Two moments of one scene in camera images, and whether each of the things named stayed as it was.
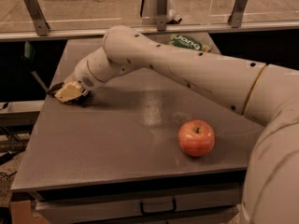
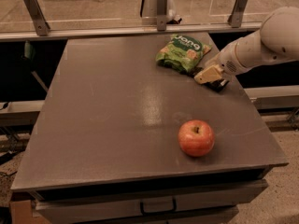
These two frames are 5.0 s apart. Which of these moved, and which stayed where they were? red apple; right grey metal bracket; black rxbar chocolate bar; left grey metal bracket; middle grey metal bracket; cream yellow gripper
Moved: cream yellow gripper; black rxbar chocolate bar
Stayed: red apple; left grey metal bracket; middle grey metal bracket; right grey metal bracket
